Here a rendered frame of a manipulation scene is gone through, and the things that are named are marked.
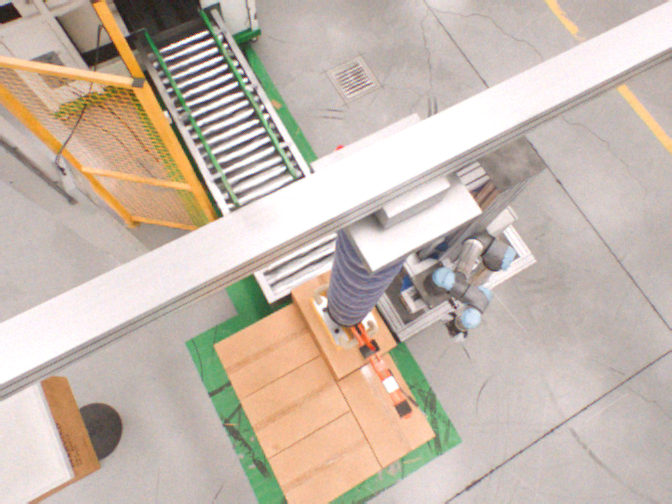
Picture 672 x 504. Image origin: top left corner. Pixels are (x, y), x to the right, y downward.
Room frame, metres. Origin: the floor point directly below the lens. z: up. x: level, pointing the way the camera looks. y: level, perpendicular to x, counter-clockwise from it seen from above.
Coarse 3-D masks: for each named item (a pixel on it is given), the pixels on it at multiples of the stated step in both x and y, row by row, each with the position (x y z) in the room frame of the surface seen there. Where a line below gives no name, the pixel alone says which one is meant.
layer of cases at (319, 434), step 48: (240, 336) 0.32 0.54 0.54; (288, 336) 0.37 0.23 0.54; (240, 384) 0.02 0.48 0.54; (288, 384) 0.07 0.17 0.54; (336, 384) 0.12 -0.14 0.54; (288, 432) -0.22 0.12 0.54; (336, 432) -0.17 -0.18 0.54; (384, 432) -0.13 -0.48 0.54; (432, 432) -0.08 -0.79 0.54; (288, 480) -0.49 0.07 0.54; (336, 480) -0.45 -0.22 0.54
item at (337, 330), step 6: (324, 294) 0.59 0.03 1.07; (312, 300) 0.54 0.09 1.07; (324, 300) 0.55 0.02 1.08; (312, 306) 0.51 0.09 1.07; (318, 306) 0.51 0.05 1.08; (324, 306) 0.51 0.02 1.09; (318, 312) 0.48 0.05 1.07; (324, 312) 0.48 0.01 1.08; (324, 324) 0.41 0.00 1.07; (330, 330) 0.38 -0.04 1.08; (336, 330) 0.39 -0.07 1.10; (342, 330) 0.40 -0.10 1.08; (330, 336) 0.35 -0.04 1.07; (336, 336) 0.36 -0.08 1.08; (348, 336) 0.37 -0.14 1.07; (336, 342) 0.32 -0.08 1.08; (336, 348) 0.29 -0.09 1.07
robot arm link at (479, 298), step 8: (472, 288) 0.56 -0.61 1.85; (480, 288) 0.56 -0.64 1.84; (464, 296) 0.52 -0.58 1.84; (472, 296) 0.52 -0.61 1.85; (480, 296) 0.53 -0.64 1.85; (488, 296) 0.53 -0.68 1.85; (472, 304) 0.49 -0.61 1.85; (480, 304) 0.49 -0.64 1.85; (488, 304) 0.50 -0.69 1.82; (480, 312) 0.46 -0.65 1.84
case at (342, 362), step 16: (304, 288) 0.63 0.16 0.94; (304, 304) 0.53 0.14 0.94; (304, 320) 0.48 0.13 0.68; (320, 336) 0.36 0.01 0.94; (352, 336) 0.39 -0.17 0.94; (384, 336) 0.42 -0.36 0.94; (320, 352) 0.29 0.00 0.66; (336, 352) 0.28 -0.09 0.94; (352, 352) 0.30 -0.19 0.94; (384, 352) 0.33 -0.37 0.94; (336, 368) 0.19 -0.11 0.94; (352, 368) 0.21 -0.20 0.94
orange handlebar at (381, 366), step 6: (360, 324) 0.43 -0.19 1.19; (354, 330) 0.39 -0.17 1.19; (360, 330) 0.40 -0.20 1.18; (366, 336) 0.37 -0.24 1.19; (360, 342) 0.33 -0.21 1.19; (378, 354) 0.28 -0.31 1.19; (372, 360) 0.25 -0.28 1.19; (378, 360) 0.25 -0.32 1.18; (372, 366) 0.22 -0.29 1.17; (378, 366) 0.22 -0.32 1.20; (384, 366) 0.22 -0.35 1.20; (378, 372) 0.19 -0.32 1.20; (384, 378) 0.16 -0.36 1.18; (396, 390) 0.11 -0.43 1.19; (402, 396) 0.09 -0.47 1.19; (396, 402) 0.05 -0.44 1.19
